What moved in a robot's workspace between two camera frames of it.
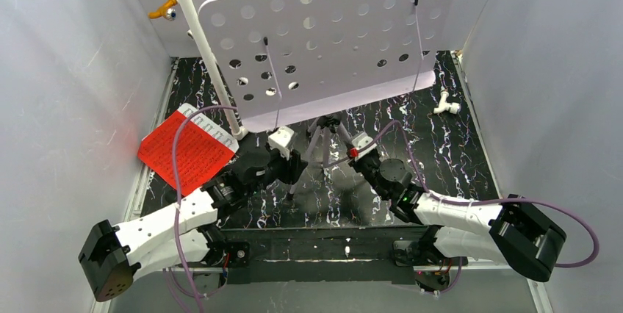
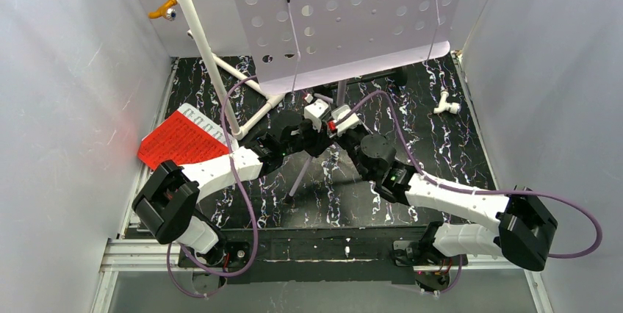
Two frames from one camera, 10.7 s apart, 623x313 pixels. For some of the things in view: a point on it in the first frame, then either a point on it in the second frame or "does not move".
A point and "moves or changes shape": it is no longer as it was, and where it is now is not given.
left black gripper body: (286, 165) to (315, 140)
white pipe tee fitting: (444, 106) does not move
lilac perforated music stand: (304, 45) moves or changes shape
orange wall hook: (166, 10) does not move
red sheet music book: (204, 146) does not move
